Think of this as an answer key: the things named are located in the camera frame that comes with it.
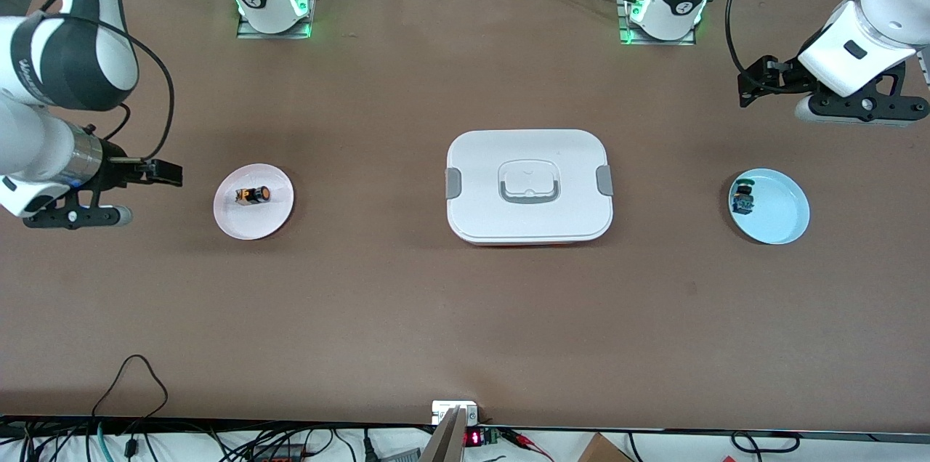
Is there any white lidded box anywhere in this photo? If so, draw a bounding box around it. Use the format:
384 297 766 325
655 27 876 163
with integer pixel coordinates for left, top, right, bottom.
445 129 615 246

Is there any pink round plate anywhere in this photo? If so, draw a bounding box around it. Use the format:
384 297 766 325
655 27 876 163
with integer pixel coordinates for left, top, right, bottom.
214 164 295 241

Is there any light blue round plate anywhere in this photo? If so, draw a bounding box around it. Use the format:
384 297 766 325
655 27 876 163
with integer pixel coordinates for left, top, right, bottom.
728 169 811 246

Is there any grey metal bar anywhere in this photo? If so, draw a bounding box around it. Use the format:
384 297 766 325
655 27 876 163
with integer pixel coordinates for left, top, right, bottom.
420 408 467 462

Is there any brown cardboard piece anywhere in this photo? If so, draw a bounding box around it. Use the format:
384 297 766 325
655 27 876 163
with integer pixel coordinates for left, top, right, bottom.
578 433 633 462

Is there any black right camera bracket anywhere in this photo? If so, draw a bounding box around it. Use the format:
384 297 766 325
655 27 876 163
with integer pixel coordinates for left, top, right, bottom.
24 190 122 231

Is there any black camera bracket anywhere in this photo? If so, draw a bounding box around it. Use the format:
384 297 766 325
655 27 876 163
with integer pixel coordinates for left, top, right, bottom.
24 190 122 231
809 61 929 123

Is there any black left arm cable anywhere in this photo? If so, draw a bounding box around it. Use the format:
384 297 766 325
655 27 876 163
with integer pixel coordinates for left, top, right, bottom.
725 0 772 84

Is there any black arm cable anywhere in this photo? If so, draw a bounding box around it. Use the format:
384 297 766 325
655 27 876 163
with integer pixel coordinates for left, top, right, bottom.
44 0 176 161
725 0 772 84

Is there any black left camera bracket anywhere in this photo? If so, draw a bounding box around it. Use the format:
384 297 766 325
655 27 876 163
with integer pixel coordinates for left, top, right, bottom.
809 61 929 123

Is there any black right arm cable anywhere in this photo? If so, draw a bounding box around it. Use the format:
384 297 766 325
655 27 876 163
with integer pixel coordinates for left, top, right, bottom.
44 0 176 161

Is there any green and blue switch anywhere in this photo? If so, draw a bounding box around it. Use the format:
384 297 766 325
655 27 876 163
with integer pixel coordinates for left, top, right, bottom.
732 178 756 216

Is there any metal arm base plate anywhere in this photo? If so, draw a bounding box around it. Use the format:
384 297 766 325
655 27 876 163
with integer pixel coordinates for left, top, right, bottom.
618 0 698 46
236 0 319 40

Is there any black looped cable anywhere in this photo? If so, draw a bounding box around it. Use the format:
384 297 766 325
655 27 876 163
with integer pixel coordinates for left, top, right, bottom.
91 354 169 421

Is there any black cable under edge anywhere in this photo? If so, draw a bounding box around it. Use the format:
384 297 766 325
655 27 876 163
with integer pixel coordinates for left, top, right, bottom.
730 431 801 454

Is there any small white switch box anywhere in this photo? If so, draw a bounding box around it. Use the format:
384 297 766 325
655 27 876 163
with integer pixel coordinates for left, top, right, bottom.
432 400 479 425

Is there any red cable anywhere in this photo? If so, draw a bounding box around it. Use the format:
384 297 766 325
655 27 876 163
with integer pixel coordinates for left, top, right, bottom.
501 429 557 462

